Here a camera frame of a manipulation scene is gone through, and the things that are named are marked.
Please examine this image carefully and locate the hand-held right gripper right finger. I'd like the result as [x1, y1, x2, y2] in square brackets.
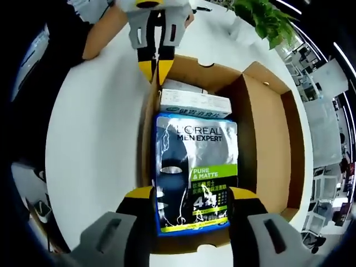
[228, 186, 317, 267]

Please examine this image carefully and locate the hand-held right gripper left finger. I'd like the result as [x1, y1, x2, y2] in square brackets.
[69, 186, 159, 267]

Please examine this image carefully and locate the white rectangular carton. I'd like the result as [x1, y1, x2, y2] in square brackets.
[160, 88, 232, 120]

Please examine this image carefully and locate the blue tissue pack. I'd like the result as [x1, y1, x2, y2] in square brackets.
[151, 112, 240, 238]

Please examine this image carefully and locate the green potted plant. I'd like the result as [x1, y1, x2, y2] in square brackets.
[232, 0, 300, 51]

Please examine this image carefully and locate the white desk partition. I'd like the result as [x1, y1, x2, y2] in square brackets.
[308, 103, 343, 167]

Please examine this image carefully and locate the group of white office chairs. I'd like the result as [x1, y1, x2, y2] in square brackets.
[301, 166, 344, 247]

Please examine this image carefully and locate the brown cardboard shoe box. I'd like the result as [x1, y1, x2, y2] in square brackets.
[140, 54, 305, 255]

